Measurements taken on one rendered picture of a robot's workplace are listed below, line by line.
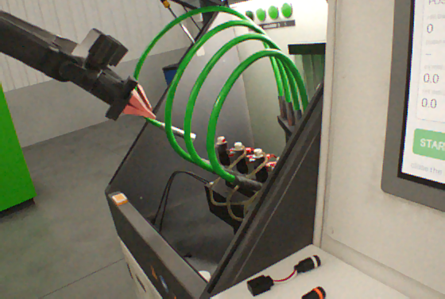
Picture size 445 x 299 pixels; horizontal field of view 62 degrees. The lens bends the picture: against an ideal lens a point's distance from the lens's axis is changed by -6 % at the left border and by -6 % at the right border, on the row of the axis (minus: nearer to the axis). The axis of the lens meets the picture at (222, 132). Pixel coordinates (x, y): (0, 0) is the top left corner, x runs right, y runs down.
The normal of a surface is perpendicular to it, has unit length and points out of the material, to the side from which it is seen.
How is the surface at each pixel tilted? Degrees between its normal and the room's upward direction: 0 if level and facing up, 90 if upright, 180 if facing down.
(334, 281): 0
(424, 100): 76
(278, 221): 90
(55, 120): 90
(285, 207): 90
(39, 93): 90
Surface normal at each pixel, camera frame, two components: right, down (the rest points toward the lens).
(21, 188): 0.68, 0.07
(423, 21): -0.87, 0.05
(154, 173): 0.49, 0.15
